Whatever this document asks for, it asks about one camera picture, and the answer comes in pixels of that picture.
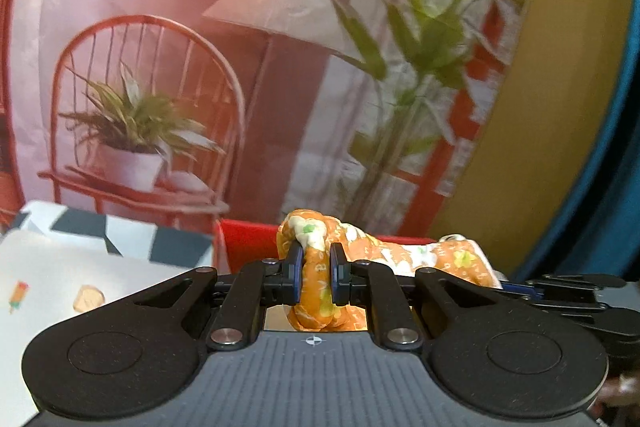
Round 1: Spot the yellow wooden board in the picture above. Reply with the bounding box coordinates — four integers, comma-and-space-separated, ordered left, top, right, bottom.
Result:
431, 0, 632, 274

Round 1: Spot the orange floral cloth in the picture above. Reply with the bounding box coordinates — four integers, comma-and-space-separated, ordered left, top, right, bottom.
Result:
275, 208, 504, 333

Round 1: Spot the red cardboard box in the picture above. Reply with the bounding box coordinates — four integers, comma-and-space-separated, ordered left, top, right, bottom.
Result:
214, 218, 436, 275

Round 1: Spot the person's right hand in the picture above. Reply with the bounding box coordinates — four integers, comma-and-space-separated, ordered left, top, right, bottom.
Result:
598, 371, 640, 407

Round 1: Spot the printed room backdrop cloth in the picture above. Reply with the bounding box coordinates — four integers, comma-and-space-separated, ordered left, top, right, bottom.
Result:
1, 0, 528, 236

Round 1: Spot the white patterned table cloth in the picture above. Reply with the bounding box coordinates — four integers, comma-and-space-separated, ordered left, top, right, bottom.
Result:
1, 200, 214, 426

